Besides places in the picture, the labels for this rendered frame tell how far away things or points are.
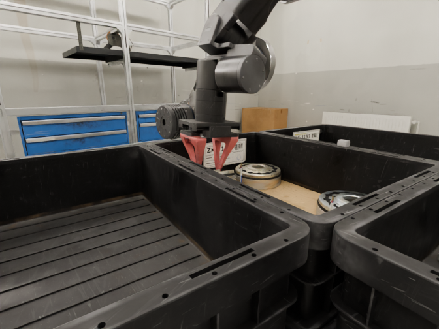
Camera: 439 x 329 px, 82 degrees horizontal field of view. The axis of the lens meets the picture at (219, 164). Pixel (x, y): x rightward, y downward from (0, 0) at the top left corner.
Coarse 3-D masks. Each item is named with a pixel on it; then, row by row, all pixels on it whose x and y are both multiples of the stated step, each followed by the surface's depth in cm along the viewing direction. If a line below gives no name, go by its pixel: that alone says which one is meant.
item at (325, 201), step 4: (328, 192) 44; (332, 192) 44; (336, 192) 44; (340, 192) 44; (344, 192) 44; (348, 192) 44; (352, 192) 44; (356, 192) 44; (320, 196) 42; (324, 196) 42; (328, 196) 43; (336, 196) 42; (320, 200) 40; (324, 200) 40; (328, 200) 41; (320, 204) 40; (324, 204) 39; (328, 204) 39; (336, 204) 39; (340, 204) 39; (328, 208) 38
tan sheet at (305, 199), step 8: (280, 184) 57; (288, 184) 57; (264, 192) 52; (272, 192) 52; (280, 192) 52; (288, 192) 52; (296, 192) 52; (304, 192) 52; (312, 192) 52; (288, 200) 48; (296, 200) 48; (304, 200) 48; (312, 200) 48; (304, 208) 45; (312, 208) 45
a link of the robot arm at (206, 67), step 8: (208, 56) 45; (216, 56) 44; (224, 56) 42; (200, 64) 43; (208, 64) 42; (216, 64) 42; (200, 72) 44; (208, 72) 43; (200, 80) 44; (208, 80) 43; (200, 88) 44; (208, 88) 43; (216, 88) 43; (216, 96) 45
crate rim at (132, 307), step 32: (0, 160) 38; (32, 160) 40; (160, 160) 40; (224, 192) 26; (288, 224) 19; (224, 256) 16; (256, 256) 16; (288, 256) 17; (160, 288) 13; (192, 288) 13; (224, 288) 14; (256, 288) 16; (96, 320) 11; (128, 320) 11; (160, 320) 12; (192, 320) 13
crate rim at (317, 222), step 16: (160, 144) 51; (320, 144) 50; (400, 160) 39; (416, 160) 38; (224, 176) 30; (416, 176) 31; (256, 192) 26; (384, 192) 26; (288, 208) 22; (336, 208) 22; (352, 208) 22; (320, 224) 20; (320, 240) 20
